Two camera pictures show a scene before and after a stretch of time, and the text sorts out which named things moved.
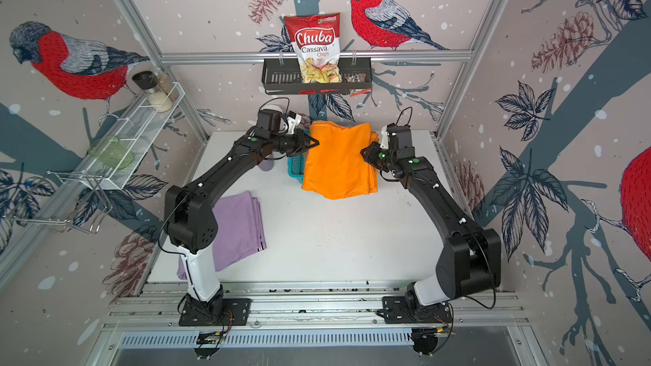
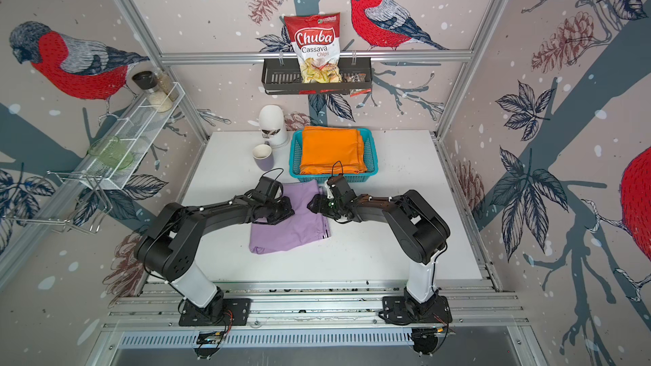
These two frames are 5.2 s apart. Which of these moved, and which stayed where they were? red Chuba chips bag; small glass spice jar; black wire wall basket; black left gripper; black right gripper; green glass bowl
Moved: black left gripper; black right gripper
Stayed: green glass bowl; red Chuba chips bag; black wire wall basket; small glass spice jar
